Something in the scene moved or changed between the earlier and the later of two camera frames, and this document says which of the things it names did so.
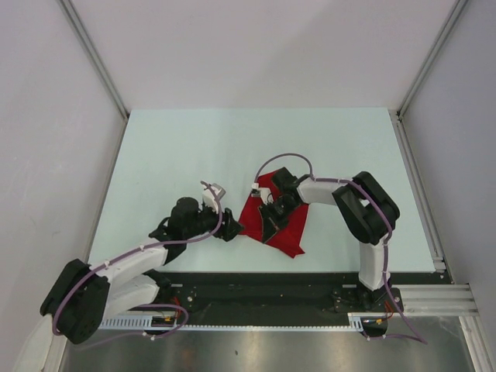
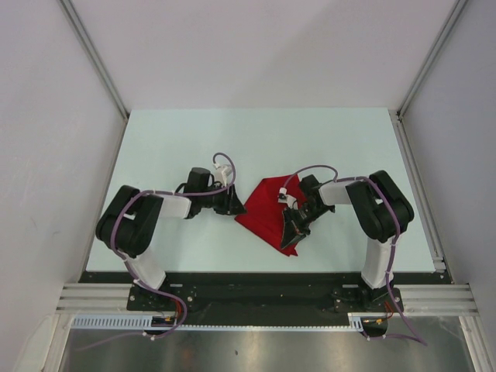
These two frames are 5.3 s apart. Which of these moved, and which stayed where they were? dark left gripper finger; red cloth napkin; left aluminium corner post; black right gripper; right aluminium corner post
Moved: red cloth napkin; dark left gripper finger; black right gripper
Stayed: right aluminium corner post; left aluminium corner post
